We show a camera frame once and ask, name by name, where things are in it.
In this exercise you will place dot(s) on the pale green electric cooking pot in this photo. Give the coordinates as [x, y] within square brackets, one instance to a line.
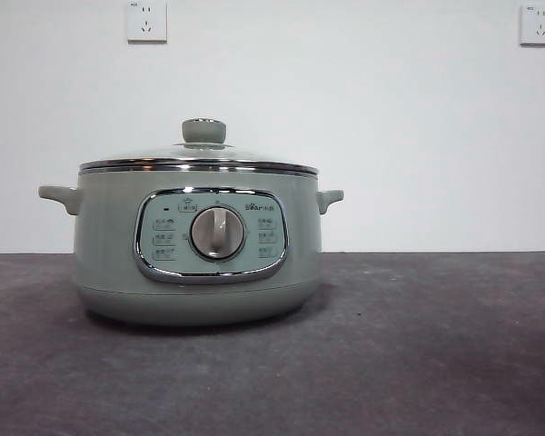
[109, 236]

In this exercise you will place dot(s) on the white wall socket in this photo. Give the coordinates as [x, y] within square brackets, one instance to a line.
[146, 20]
[538, 25]

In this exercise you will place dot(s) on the glass lid with green knob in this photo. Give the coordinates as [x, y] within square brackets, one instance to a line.
[203, 131]

